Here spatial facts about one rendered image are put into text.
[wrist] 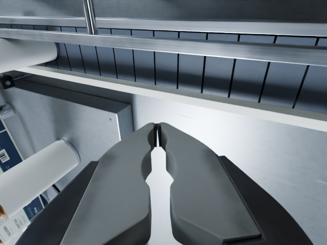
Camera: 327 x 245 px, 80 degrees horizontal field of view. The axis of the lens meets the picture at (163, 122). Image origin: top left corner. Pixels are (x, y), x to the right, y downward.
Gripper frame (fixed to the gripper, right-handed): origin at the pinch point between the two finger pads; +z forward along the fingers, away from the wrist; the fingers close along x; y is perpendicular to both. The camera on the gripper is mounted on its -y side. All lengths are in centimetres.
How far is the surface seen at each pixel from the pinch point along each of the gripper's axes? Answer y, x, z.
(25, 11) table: -6, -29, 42
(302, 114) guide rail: 3.4, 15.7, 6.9
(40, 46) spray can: -1.0, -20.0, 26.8
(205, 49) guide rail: -3.4, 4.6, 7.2
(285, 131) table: 10.0, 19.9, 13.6
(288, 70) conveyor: -0.3, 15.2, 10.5
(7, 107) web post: 18, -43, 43
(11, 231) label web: 58, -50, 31
